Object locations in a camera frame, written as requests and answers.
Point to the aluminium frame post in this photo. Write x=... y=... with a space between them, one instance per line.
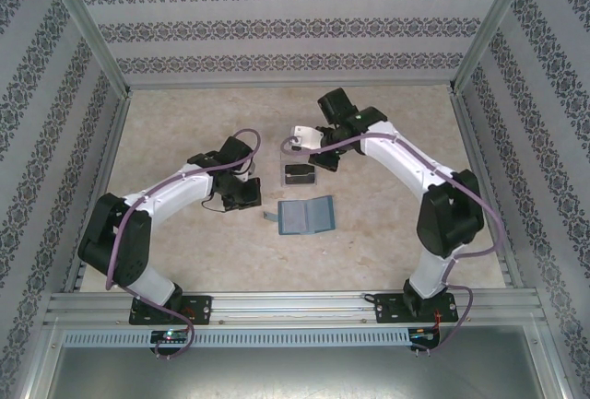
x=87 y=26
x=493 y=26

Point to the small black card case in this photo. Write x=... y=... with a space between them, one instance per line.
x=299 y=180

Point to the aluminium mounting rail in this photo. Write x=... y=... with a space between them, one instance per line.
x=295 y=309

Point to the aluminium table edge rail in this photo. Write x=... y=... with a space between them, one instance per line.
x=488 y=191
x=99 y=164

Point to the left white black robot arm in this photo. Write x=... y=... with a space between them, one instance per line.
x=175 y=187

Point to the teal leather card holder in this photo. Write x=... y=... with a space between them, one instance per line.
x=318 y=217

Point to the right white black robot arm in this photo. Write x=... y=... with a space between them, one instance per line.
x=405 y=164

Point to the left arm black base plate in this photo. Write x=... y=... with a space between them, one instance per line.
x=203 y=309

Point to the grey metal panel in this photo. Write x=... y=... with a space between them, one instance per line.
x=295 y=371

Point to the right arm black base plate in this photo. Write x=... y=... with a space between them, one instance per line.
x=389 y=309

